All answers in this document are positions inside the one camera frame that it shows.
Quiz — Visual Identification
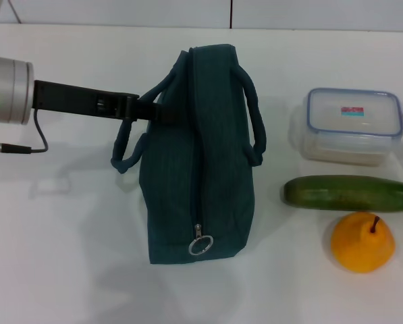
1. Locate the dark teal insulated lunch bag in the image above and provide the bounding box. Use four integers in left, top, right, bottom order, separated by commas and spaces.
110, 43, 268, 266

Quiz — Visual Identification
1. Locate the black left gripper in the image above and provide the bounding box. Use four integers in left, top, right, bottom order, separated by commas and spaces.
33, 80, 182, 124

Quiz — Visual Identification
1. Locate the orange pear with brown stem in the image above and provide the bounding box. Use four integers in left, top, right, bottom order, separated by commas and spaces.
330, 211, 396, 273

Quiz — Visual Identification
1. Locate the green cucumber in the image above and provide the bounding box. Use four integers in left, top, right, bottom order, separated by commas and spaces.
283, 175, 403, 213

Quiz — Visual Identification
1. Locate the clear lunch box blue rim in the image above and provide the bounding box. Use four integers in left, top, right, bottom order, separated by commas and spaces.
297, 88, 403, 167

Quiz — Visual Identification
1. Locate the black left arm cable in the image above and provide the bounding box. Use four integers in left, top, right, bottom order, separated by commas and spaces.
0, 109, 49, 156

